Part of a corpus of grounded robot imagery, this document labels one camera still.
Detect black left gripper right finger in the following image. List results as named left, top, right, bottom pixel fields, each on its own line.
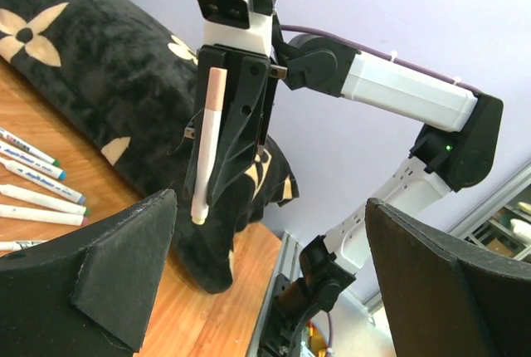
left=365, top=198, right=530, bottom=356

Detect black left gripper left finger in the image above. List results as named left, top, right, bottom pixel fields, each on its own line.
left=1, top=189, right=177, bottom=356

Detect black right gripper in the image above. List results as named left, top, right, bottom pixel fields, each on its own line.
left=183, top=45, right=282, bottom=206

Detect beige cap marker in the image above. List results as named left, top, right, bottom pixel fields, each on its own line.
left=191, top=67, right=227, bottom=225

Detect light green cap marker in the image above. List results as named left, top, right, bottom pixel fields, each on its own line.
left=0, top=240, right=45, bottom=252

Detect lavender cap marker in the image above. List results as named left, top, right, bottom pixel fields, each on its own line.
left=1, top=158, right=86, bottom=204

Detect pink cap marker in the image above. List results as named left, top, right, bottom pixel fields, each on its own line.
left=1, top=204, right=88, bottom=227

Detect dark green cap marker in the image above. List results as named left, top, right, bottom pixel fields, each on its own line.
left=0, top=128, right=60, bottom=167

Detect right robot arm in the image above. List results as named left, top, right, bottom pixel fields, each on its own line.
left=185, top=29, right=503, bottom=229

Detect black floral pillow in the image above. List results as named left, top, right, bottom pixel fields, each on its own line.
left=1, top=0, right=299, bottom=294

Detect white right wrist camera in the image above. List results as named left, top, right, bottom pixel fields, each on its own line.
left=197, top=0, right=276, bottom=56

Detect aluminium frame rails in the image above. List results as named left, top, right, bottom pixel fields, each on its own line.
left=246, top=232, right=301, bottom=357

